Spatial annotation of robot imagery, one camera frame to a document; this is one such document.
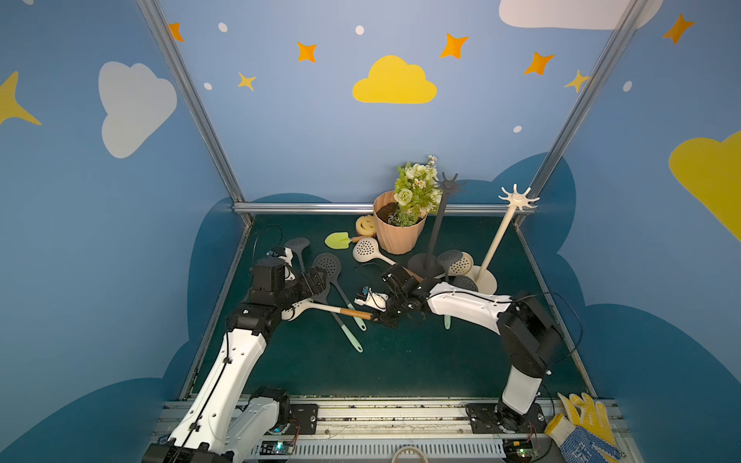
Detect cream skimmer wood handle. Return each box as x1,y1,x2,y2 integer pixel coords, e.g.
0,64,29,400
281,299,374,321

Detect grey skimmer mint handle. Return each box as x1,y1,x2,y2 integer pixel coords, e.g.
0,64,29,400
435,249,464,331
452,276,479,292
313,253,355,311
313,284,364,353

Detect cream skimmer mint handle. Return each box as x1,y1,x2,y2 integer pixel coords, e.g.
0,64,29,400
447,251,474,277

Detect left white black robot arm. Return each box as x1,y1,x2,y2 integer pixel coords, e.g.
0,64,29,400
142,257,327,462

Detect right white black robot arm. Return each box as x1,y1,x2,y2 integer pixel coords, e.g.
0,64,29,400
356,264,565,433

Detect dark grey utensil rack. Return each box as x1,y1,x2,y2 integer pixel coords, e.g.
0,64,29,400
407,173,465,279

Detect all grey slotted skimmer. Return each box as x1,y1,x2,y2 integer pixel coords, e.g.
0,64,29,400
285,237,311,272

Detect cream utensil rack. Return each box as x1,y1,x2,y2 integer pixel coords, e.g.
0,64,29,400
466,184,540,294

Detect green small spatula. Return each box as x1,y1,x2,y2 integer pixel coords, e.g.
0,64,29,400
324,231,366,250

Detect pink ribbed flower pot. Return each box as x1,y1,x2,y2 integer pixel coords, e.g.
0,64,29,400
372,191,426,255

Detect yellow smiley sponge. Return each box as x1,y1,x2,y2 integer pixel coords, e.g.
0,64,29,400
355,215,376,237

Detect green white artificial flowers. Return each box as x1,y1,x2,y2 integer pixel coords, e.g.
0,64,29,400
390,155,443,228

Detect yellow blue work glove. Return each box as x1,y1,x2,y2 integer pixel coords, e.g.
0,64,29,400
545,393,621,463

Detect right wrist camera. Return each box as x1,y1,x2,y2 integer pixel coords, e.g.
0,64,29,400
354,287,389,312

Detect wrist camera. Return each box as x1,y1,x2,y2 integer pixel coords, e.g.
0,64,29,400
354,287,389,312
266,246,295,281

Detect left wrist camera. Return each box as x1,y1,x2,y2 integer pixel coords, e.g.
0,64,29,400
266,246,295,281

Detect cream skimmer wooden handle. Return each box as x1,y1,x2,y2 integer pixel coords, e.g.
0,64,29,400
352,237,423,286

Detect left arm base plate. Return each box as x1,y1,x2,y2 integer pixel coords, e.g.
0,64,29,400
269,403,318,435

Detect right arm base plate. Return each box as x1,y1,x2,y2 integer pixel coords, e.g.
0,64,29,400
465,403,547,434

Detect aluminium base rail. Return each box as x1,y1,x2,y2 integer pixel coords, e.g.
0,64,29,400
147,395,644,463

